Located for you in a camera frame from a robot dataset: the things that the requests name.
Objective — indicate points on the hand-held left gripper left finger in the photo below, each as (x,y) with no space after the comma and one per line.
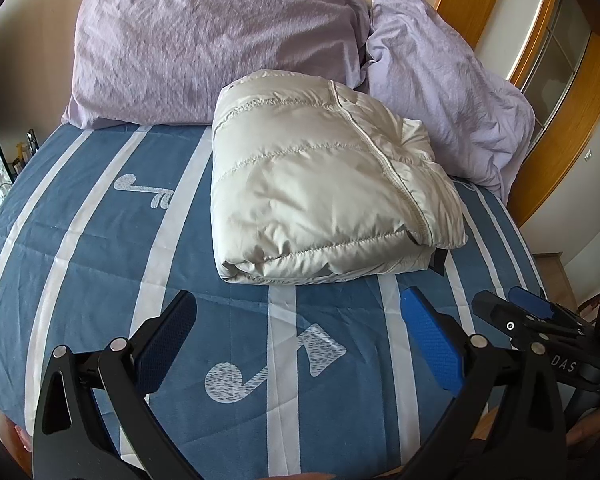
(167,340)

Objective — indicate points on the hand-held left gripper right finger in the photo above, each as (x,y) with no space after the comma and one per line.
(430,345)

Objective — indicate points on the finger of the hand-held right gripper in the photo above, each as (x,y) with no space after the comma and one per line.
(495,312)
(530,302)

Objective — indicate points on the beige puffer jacket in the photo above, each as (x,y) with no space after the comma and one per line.
(305,185)

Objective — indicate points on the person's right hand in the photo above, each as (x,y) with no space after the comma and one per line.
(592,422)

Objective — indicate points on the light wooden nightstand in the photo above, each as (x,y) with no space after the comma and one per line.
(550,270)

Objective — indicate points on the blue striped bed sheet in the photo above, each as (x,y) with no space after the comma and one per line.
(105,260)

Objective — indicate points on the lavender pillow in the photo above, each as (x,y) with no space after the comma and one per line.
(445,95)
(205,45)

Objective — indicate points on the group of small bottles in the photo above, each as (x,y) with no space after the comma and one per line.
(26,152)

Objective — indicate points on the white wall socket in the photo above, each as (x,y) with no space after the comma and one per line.
(588,154)

